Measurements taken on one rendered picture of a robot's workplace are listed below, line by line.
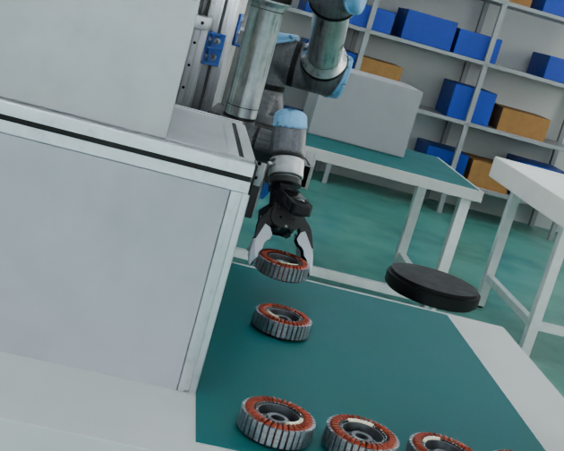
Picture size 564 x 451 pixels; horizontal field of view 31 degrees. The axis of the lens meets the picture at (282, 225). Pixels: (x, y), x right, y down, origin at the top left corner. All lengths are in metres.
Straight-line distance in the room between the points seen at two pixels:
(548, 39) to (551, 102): 0.54
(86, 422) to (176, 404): 0.17
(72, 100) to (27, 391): 0.41
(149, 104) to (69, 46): 0.14
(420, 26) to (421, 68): 0.69
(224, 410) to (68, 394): 0.24
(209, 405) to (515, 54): 7.67
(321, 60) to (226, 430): 1.22
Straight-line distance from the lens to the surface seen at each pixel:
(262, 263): 2.04
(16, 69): 1.49
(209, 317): 1.52
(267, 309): 1.92
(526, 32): 9.04
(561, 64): 8.58
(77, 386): 1.50
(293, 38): 2.58
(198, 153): 1.46
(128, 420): 1.43
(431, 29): 8.25
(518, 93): 9.07
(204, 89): 2.79
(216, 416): 1.51
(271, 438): 1.45
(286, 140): 2.14
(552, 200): 1.40
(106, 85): 1.47
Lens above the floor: 1.36
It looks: 12 degrees down
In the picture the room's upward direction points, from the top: 16 degrees clockwise
